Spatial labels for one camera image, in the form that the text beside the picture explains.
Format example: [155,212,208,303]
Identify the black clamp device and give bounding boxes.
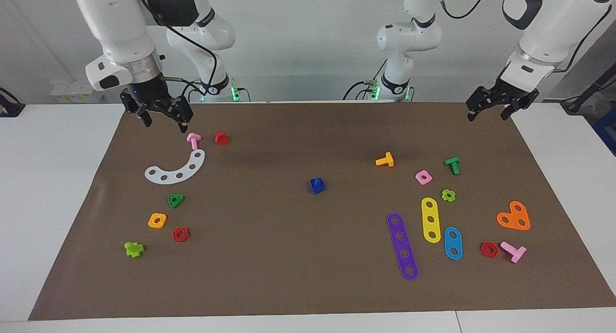
[0,87,26,118]

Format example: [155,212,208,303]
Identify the brown table mat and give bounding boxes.
[28,101,616,321]

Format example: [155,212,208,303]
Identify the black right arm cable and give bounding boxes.
[137,0,218,95]

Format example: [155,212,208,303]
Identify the black right base cables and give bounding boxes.
[187,80,252,103]

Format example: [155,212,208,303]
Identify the black base cables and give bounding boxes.
[343,77,383,101]
[187,80,252,103]

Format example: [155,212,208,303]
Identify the orange three-hole angle plate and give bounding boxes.
[496,201,531,231]

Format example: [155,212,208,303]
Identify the black left base cables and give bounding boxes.
[343,77,383,101]

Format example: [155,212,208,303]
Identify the yellow three-hole strip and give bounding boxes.
[421,197,441,243]

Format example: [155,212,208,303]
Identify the white power strip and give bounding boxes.
[50,80,104,104]

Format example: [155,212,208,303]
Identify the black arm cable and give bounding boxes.
[137,0,218,95]
[436,0,616,74]

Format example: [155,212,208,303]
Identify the purple four-hole strip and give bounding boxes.
[386,213,419,281]

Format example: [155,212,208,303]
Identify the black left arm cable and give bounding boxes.
[436,0,616,74]

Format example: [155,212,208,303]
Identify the white curved perforated plate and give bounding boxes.
[144,149,206,185]

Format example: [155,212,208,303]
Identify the blue storage bin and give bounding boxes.
[593,107,616,156]

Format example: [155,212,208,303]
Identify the black stand pole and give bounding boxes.
[561,66,616,115]

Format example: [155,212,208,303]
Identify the blue two-hole strip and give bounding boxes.
[444,227,463,261]

